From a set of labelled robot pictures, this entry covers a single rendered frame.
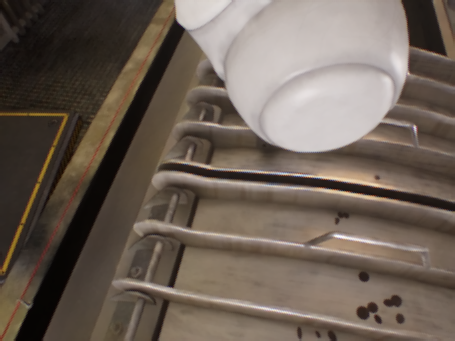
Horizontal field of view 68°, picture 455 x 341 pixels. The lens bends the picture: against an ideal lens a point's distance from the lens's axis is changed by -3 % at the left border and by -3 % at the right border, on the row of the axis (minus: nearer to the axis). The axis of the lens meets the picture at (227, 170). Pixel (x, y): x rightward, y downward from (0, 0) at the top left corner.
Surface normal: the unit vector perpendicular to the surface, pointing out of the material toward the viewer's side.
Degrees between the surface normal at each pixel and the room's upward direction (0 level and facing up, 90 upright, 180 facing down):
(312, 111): 98
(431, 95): 90
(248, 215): 11
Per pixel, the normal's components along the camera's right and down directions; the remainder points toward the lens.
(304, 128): 0.11, 0.87
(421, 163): -0.21, 0.81
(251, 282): -0.18, -0.58
